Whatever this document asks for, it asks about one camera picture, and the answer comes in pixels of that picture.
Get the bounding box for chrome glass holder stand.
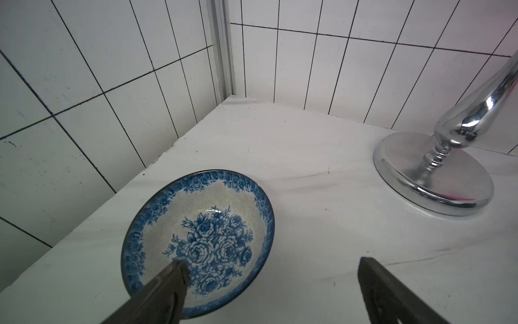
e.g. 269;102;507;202
373;55;517;217

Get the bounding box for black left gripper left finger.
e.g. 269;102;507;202
103;260;190;323

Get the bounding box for blue floral ceramic bowl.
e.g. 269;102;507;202
121;170;275;319

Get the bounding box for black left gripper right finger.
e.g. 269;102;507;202
357;256;448;324

